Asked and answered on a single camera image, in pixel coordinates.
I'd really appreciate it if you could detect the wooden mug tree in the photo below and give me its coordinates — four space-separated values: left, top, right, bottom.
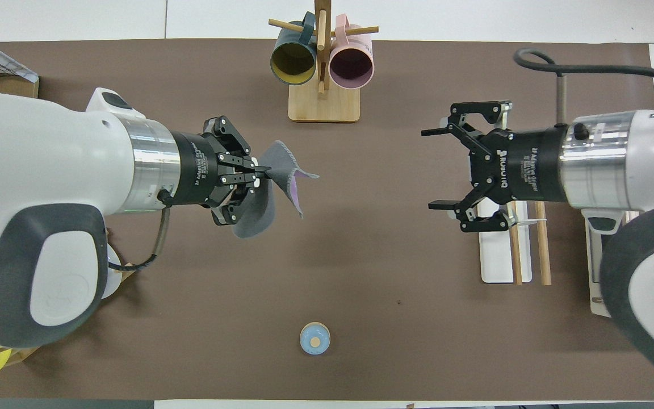
269 0 379 123

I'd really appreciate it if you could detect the pink mug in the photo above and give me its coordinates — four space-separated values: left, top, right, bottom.
329 14 375 90

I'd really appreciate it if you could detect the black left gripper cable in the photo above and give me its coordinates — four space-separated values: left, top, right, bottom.
123 189 172 273

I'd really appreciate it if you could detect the beige toaster oven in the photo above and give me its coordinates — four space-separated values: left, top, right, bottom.
585 206 641 318

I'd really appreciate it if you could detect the dark teal mug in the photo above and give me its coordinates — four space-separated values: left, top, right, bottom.
270 12 318 86

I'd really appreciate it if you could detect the wooden shelf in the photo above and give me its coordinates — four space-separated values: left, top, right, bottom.
0 44 40 99

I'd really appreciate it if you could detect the brown table mat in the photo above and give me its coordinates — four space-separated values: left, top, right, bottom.
0 39 654 401

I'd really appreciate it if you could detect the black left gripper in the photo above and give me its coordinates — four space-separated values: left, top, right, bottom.
170 116 272 227

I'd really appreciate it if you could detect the small blue lidded jar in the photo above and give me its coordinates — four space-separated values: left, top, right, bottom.
299 322 331 356

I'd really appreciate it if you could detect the wooden plate rack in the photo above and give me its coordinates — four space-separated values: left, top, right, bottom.
0 226 138 368

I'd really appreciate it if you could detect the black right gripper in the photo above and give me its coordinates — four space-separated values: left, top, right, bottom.
421 101 569 234

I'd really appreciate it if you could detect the purple and grey towel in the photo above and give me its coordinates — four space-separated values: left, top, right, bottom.
231 140 321 240

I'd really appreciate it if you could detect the grey plate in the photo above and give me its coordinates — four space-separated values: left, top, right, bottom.
100 241 124 301

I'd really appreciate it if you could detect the marbled white paper sheet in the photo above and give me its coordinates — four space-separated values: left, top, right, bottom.
0 31 40 84

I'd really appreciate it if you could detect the white base wooden towel rack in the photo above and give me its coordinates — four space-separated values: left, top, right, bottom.
476 196 552 286

